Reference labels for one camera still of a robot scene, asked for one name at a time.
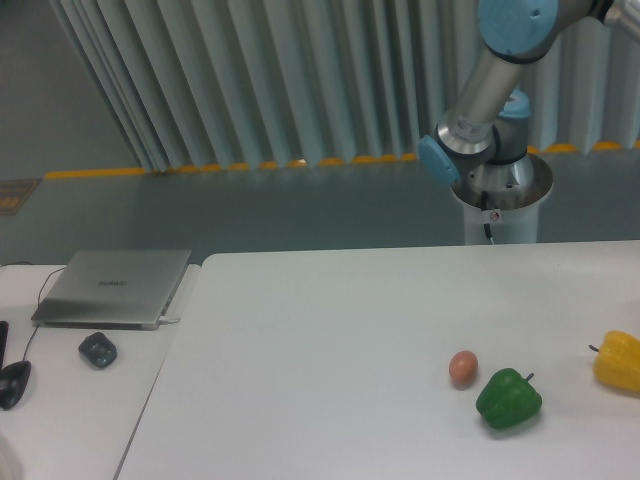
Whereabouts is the silver closed laptop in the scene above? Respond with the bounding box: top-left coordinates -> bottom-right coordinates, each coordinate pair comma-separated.
32,249 -> 191,330

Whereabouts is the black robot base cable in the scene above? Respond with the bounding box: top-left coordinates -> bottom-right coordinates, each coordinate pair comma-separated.
480,189 -> 497,246

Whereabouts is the brown egg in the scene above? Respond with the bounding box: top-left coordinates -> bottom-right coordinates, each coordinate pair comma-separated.
448,350 -> 479,387

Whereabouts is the green bell pepper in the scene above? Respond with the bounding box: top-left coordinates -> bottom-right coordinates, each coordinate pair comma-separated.
475,368 -> 543,430

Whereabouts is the white USB plug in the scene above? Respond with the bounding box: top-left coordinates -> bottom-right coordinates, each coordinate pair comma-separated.
158,316 -> 181,325

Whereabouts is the white cylindrical robot pedestal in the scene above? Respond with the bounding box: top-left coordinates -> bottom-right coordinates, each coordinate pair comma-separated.
451,154 -> 553,245

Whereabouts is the dark blue small tray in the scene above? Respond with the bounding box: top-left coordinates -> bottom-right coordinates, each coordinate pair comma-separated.
78,332 -> 118,370

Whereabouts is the black mouse cable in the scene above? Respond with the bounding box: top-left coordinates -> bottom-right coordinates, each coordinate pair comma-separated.
20,264 -> 67,363

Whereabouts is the black object at left edge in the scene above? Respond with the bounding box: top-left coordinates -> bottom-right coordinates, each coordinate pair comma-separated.
0,320 -> 9,368

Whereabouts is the black computer mouse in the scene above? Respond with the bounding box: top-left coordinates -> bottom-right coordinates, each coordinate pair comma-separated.
1,360 -> 32,411

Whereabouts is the white folding curtain partition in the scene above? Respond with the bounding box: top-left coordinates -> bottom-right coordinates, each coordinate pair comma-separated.
48,0 -> 640,174

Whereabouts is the yellow bell pepper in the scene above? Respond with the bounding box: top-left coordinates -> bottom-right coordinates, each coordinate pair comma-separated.
589,330 -> 639,393

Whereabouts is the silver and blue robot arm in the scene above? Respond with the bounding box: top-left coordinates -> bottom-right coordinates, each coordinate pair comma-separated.
417,1 -> 639,186

